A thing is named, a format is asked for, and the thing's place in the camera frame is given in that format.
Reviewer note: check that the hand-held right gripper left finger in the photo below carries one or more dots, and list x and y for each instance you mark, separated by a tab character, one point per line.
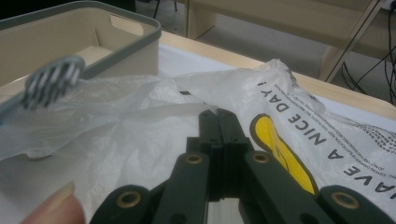
214	146

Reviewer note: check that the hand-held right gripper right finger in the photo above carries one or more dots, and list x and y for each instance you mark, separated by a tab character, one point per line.
232	146

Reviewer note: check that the white smiley-face plastic bag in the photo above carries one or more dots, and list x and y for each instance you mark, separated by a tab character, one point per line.
140	133

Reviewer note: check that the beige storage box grey rim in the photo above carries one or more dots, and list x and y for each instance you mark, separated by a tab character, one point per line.
46	40

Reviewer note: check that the light wooden bench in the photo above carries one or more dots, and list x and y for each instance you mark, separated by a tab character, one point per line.
280	21

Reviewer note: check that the slanted metal leg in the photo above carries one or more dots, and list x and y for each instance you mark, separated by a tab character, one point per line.
351	40

